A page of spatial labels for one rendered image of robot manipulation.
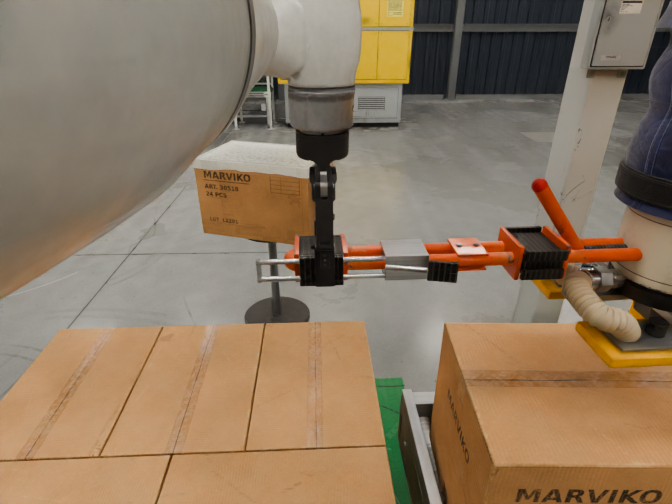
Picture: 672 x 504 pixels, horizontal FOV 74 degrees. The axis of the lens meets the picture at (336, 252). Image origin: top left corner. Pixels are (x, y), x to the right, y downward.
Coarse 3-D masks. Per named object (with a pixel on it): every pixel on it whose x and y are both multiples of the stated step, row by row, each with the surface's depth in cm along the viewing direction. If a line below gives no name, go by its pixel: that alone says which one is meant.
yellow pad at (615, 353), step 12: (576, 324) 75; (588, 324) 74; (648, 324) 71; (660, 324) 69; (588, 336) 72; (600, 336) 71; (612, 336) 71; (648, 336) 71; (660, 336) 70; (600, 348) 69; (612, 348) 69; (624, 348) 68; (636, 348) 68; (648, 348) 68; (660, 348) 68; (612, 360) 67; (624, 360) 67; (636, 360) 67; (648, 360) 67; (660, 360) 67
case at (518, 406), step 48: (480, 336) 105; (528, 336) 105; (576, 336) 105; (480, 384) 91; (528, 384) 91; (576, 384) 91; (624, 384) 91; (432, 432) 123; (480, 432) 81; (528, 432) 80; (576, 432) 80; (624, 432) 80; (480, 480) 81; (528, 480) 76; (576, 480) 76; (624, 480) 76
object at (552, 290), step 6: (582, 264) 87; (588, 264) 87; (594, 264) 87; (534, 282) 89; (540, 282) 87; (546, 282) 86; (552, 282) 86; (540, 288) 87; (546, 288) 85; (552, 288) 84; (558, 288) 84; (546, 294) 85; (552, 294) 84; (558, 294) 84
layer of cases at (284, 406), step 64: (64, 384) 147; (128, 384) 147; (192, 384) 147; (256, 384) 147; (320, 384) 147; (0, 448) 125; (64, 448) 125; (128, 448) 125; (192, 448) 125; (256, 448) 125; (320, 448) 125; (384, 448) 125
